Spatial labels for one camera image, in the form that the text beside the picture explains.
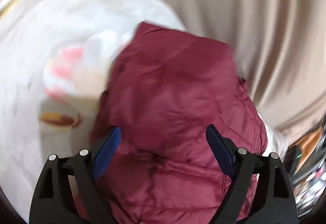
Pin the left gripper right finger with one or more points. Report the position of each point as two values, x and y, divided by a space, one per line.
274 200

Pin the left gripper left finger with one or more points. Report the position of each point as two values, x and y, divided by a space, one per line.
53 201

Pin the maroon quilted puffer jacket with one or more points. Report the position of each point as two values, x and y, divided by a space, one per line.
165 88

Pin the orange-brown hanging garment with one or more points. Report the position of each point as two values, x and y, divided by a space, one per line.
308 143

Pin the white floral fleece blanket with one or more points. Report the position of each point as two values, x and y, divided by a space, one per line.
56 61

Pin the beige draped curtain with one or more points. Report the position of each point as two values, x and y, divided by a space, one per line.
279 48

